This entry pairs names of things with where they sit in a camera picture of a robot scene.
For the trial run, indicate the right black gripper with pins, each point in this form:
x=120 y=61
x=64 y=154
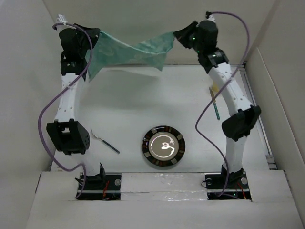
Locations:
x=182 y=34

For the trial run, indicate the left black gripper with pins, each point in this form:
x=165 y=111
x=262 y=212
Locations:
x=94 y=33

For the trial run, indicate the green patterned placemat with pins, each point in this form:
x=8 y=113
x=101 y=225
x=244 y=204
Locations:
x=110 y=51

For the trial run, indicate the yellow mug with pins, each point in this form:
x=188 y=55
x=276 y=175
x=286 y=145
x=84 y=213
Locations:
x=215 y=87

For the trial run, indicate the knife with green handle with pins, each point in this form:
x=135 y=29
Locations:
x=214 y=104

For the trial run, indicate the fork with dark handle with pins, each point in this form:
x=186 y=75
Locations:
x=105 y=142

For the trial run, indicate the dark rimmed dinner plate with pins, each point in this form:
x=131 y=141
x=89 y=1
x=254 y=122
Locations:
x=163 y=146

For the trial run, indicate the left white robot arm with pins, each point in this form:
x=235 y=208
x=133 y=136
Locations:
x=66 y=132

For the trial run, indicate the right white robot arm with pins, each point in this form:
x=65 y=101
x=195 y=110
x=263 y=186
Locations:
x=202 y=37

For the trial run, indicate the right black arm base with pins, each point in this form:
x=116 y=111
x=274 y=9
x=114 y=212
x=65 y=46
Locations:
x=221 y=187

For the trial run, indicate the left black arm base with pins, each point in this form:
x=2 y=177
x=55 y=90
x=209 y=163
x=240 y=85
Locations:
x=102 y=186

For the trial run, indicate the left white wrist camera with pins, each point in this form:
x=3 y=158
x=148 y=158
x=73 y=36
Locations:
x=60 y=22

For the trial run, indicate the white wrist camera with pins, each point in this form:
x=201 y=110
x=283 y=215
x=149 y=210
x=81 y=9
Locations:
x=209 y=16
x=60 y=22

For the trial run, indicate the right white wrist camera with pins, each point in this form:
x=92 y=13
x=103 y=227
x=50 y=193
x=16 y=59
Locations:
x=209 y=16

